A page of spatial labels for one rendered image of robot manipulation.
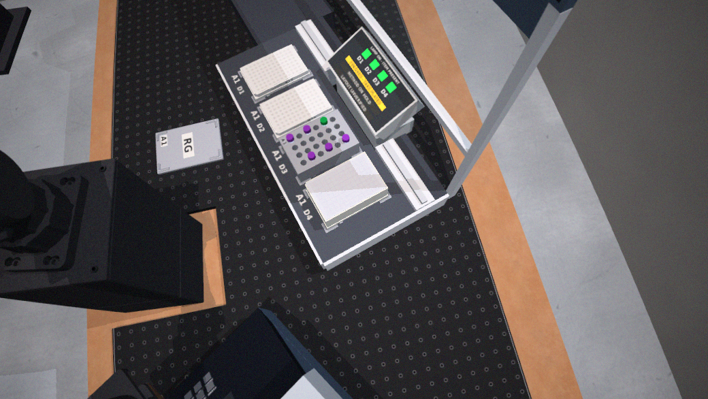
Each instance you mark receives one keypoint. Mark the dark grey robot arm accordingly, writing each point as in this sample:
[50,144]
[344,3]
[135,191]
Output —
[35,236]

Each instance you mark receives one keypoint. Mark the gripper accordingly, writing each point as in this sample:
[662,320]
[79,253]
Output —
[121,386]

